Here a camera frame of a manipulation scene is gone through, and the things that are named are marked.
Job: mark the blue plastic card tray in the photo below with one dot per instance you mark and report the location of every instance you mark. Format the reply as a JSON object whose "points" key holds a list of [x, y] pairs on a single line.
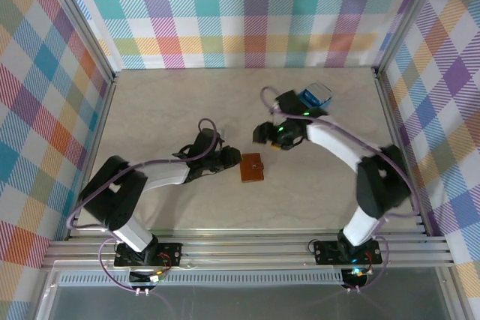
{"points": [[305, 97]]}

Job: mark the brown leather card holder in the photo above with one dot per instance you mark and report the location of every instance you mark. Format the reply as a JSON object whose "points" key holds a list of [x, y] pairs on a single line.
{"points": [[251, 168]]}

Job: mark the stack of cards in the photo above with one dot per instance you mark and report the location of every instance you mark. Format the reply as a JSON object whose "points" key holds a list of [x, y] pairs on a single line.
{"points": [[320, 90]]}

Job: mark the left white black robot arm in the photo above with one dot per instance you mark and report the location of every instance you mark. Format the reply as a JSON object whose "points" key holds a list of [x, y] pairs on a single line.
{"points": [[167, 175]]}

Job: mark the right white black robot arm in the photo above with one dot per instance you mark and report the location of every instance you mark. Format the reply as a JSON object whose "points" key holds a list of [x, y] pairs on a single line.
{"points": [[330, 140]]}

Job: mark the grey metal panel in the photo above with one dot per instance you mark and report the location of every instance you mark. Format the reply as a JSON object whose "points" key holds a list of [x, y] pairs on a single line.
{"points": [[243, 303]]}

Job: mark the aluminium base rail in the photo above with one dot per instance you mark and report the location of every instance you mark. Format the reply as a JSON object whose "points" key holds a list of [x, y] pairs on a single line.
{"points": [[243, 250]]}

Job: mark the aluminium side rail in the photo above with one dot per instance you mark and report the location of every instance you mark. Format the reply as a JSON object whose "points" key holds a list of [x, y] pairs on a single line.
{"points": [[102, 125], [388, 110]]}

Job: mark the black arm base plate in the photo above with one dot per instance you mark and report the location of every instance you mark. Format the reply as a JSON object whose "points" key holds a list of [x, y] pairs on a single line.
{"points": [[178, 249], [321, 258]]}

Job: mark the aluminium frame post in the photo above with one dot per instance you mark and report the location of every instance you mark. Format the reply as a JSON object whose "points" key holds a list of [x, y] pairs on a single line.
{"points": [[407, 16], [88, 33]]}

